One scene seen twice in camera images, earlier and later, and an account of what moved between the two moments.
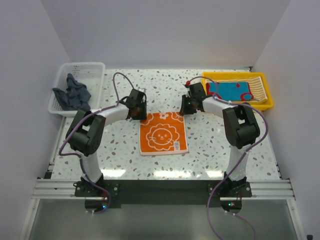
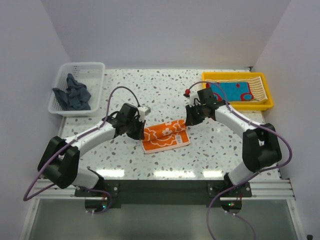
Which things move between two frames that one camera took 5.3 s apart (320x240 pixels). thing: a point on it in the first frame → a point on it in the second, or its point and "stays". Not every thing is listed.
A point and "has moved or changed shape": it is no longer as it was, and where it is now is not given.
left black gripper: (143, 115) → (139, 134)
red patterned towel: (230, 91) stays
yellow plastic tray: (262, 105) stays
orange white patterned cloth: (163, 133) has moved or changed shape
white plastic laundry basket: (92, 75) stays
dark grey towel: (75, 97) stays
